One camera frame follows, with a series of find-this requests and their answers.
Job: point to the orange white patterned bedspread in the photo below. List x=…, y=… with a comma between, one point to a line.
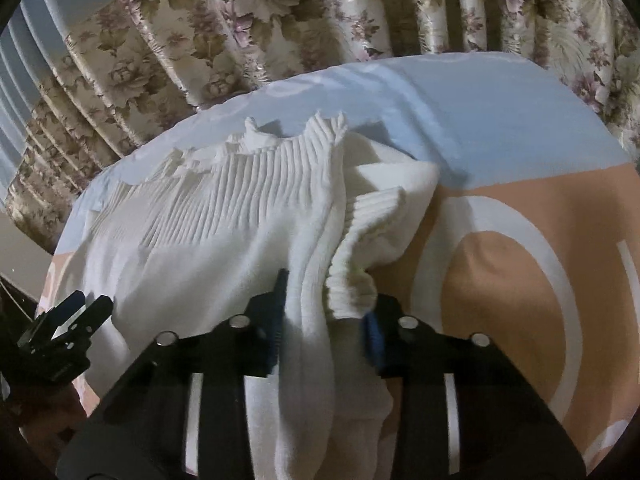
x=546, y=268

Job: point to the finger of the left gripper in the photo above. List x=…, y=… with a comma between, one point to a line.
x=42, y=330
x=77, y=332

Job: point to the white knit sweater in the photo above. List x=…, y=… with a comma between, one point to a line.
x=188, y=247

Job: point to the beige cabinet at left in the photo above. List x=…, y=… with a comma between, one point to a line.
x=22, y=262

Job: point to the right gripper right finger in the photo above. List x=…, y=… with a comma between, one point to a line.
x=466, y=411

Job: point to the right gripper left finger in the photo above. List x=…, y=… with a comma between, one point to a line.
x=179, y=411

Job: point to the floral and blue curtain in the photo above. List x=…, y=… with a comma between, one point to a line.
x=85, y=83

